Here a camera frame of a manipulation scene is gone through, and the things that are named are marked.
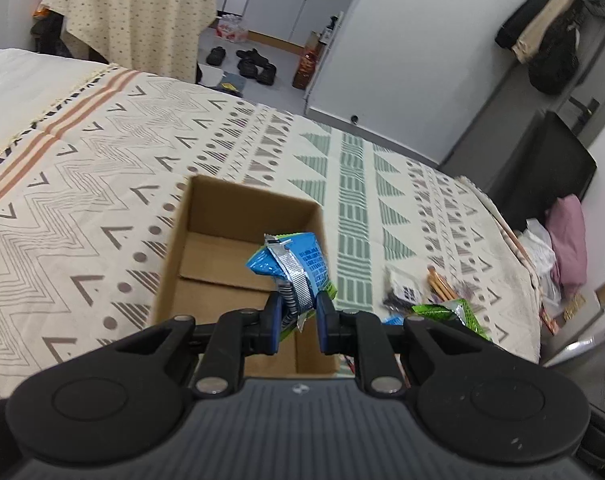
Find black sesame cake packet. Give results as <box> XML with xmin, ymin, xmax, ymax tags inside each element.
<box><xmin>383</xmin><ymin>266</ymin><xmax>425</xmax><ymax>311</ymax></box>

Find brown cardboard box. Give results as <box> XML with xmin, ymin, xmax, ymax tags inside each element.
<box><xmin>152</xmin><ymin>176</ymin><xmax>339</xmax><ymax>378</ymax></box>

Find white kitchen cabinet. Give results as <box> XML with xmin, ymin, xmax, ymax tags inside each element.
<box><xmin>243</xmin><ymin>0</ymin><xmax>353</xmax><ymax>47</ymax></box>

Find single black slipper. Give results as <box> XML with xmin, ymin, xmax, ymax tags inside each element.
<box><xmin>206</xmin><ymin>47</ymin><xmax>226</xmax><ymax>67</ymax></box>

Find clothes on hanger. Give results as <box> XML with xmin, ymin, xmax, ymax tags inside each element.
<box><xmin>495</xmin><ymin>0</ymin><xmax>605</xmax><ymax>96</ymax></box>

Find patterned bed blanket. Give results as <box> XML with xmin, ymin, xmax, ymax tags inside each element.
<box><xmin>0</xmin><ymin>49</ymin><xmax>540</xmax><ymax>398</ymax></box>

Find red oil bottle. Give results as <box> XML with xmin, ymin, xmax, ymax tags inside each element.
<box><xmin>292</xmin><ymin>32</ymin><xmax>325</xmax><ymax>90</ymax></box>

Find breadstick snack packet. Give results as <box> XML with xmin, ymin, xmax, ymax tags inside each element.
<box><xmin>427</xmin><ymin>266</ymin><xmax>459</xmax><ymax>301</ymax></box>

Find black chair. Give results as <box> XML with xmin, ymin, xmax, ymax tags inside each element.
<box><xmin>488</xmin><ymin>112</ymin><xmax>597</xmax><ymax>231</ymax></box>

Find table with dotted cloth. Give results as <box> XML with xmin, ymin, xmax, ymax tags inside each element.
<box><xmin>41</xmin><ymin>0</ymin><xmax>217</xmax><ymax>82</ymax></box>

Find pink white plastic bag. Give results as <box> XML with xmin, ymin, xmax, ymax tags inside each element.
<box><xmin>216</xmin><ymin>14</ymin><xmax>248</xmax><ymax>44</ymax></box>

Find pink pillow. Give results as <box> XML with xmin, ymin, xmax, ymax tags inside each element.
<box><xmin>545</xmin><ymin>194</ymin><xmax>588</xmax><ymax>298</ymax></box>

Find blue green snack packet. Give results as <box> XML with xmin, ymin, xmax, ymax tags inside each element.
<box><xmin>246</xmin><ymin>232</ymin><xmax>337</xmax><ymax>337</ymax></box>

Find black shoes pile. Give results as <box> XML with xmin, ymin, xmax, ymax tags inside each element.
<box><xmin>236</xmin><ymin>49</ymin><xmax>278</xmax><ymax>87</ymax></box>

